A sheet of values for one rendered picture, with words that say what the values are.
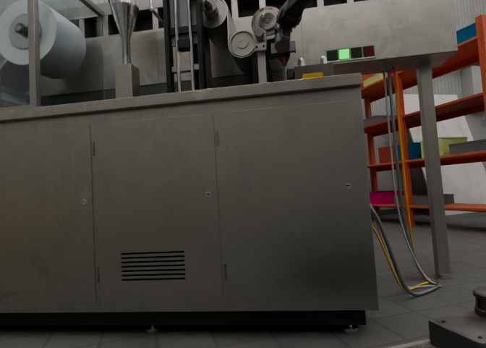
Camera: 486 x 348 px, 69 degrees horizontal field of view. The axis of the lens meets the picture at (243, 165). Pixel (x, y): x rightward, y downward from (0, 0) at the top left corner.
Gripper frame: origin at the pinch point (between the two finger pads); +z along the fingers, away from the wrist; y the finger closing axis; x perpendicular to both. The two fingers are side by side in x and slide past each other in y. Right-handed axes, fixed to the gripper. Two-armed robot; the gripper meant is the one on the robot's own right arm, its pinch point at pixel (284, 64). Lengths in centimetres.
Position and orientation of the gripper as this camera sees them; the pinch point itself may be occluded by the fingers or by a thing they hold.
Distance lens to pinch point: 163.7
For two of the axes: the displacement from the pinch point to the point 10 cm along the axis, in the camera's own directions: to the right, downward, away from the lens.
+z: 1.7, 5.5, 8.2
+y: 9.9, -0.7, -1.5
